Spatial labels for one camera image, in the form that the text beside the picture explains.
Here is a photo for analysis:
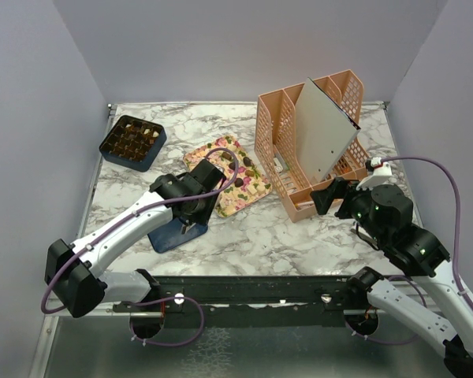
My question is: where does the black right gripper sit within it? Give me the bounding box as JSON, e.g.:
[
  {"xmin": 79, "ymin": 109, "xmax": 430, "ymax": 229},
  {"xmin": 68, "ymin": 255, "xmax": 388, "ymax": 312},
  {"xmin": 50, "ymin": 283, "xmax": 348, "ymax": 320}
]
[{"xmin": 310, "ymin": 175, "xmax": 387, "ymax": 244}]

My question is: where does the brown rectangular chocolate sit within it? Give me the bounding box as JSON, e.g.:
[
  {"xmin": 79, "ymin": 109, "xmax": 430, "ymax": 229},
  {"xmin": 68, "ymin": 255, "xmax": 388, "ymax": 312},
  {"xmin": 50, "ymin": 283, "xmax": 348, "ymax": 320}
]
[{"xmin": 221, "ymin": 151, "xmax": 233, "ymax": 161}]

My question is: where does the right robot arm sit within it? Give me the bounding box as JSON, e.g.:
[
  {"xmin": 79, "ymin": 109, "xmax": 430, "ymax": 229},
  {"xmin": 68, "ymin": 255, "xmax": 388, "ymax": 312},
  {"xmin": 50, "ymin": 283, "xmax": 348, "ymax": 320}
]
[{"xmin": 311, "ymin": 177, "xmax": 473, "ymax": 377}]

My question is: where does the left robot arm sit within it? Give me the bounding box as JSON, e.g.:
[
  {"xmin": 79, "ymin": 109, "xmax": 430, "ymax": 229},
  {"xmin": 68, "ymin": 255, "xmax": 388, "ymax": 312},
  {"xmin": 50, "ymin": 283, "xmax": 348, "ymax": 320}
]
[{"xmin": 44, "ymin": 159, "xmax": 228, "ymax": 318}]

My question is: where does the white rectangular chocolate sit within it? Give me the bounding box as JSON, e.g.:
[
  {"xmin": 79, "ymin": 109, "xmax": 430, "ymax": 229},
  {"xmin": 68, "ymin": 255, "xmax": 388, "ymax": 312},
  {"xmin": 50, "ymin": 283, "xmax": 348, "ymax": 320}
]
[{"xmin": 247, "ymin": 185, "xmax": 259, "ymax": 195}]

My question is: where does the blue chocolate box with insert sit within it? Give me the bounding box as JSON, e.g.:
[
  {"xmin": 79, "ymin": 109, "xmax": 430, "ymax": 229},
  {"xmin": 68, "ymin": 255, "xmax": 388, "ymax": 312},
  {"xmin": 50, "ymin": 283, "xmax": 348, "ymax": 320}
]
[{"xmin": 99, "ymin": 115, "xmax": 167, "ymax": 172}]

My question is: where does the glue stick with yellow cap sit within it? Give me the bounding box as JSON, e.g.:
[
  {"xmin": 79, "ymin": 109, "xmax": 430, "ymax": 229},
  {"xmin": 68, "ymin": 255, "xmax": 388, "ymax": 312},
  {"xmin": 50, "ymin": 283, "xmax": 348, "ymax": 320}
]
[{"xmin": 295, "ymin": 201, "xmax": 314, "ymax": 208}]

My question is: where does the floral serving tray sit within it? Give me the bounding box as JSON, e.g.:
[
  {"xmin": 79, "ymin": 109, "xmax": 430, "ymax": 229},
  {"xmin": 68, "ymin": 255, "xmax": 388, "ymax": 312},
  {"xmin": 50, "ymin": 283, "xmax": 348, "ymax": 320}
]
[{"xmin": 183, "ymin": 135, "xmax": 272, "ymax": 217}]

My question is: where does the stapler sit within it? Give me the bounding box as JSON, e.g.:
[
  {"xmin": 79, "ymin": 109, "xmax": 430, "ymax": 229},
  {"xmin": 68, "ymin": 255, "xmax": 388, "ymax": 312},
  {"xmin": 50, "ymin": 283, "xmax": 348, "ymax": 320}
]
[{"xmin": 351, "ymin": 225, "xmax": 367, "ymax": 238}]

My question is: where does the blue box lid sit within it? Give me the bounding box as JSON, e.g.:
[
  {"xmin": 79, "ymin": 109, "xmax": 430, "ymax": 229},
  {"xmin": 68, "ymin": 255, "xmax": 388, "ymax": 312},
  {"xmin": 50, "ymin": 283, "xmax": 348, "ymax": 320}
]
[{"xmin": 147, "ymin": 219, "xmax": 208, "ymax": 254}]

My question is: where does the peach plastic desk organizer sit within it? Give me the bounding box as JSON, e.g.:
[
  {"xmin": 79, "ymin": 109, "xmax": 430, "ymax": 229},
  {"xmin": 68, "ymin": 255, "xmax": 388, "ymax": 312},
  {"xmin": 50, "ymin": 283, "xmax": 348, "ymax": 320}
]
[{"xmin": 255, "ymin": 69, "xmax": 368, "ymax": 222}]

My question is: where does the grey board in organizer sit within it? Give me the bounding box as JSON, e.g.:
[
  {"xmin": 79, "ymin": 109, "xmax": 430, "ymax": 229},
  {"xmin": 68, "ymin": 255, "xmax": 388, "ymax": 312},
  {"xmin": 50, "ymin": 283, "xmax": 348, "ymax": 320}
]
[{"xmin": 295, "ymin": 78, "xmax": 359, "ymax": 185}]

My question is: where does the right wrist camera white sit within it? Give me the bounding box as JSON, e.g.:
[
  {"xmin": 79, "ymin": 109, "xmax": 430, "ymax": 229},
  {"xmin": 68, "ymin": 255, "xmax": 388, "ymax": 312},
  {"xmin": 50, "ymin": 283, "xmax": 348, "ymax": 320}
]
[{"xmin": 356, "ymin": 157, "xmax": 393, "ymax": 191}]

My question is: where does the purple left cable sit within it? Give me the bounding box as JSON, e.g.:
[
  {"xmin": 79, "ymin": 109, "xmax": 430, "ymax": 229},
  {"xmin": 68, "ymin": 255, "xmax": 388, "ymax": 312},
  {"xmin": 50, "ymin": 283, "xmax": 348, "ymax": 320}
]
[{"xmin": 41, "ymin": 147, "xmax": 240, "ymax": 347}]

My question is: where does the purple cable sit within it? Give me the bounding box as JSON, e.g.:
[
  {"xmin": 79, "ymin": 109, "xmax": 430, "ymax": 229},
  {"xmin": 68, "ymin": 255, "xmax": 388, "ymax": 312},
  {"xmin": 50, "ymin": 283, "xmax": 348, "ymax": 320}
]
[
  {"xmin": 350, "ymin": 155, "xmax": 473, "ymax": 347},
  {"xmin": 41, "ymin": 147, "xmax": 240, "ymax": 347}
]

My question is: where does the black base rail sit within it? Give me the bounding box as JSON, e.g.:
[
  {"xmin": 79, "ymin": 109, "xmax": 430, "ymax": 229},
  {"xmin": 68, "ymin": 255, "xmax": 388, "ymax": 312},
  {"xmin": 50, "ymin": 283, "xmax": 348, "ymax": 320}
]
[{"xmin": 113, "ymin": 276, "xmax": 369, "ymax": 328}]

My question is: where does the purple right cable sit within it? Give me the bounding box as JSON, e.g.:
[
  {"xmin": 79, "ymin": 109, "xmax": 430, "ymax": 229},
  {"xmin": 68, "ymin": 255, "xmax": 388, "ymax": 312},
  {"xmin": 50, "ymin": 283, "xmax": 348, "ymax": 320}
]
[{"xmin": 350, "ymin": 155, "xmax": 473, "ymax": 347}]

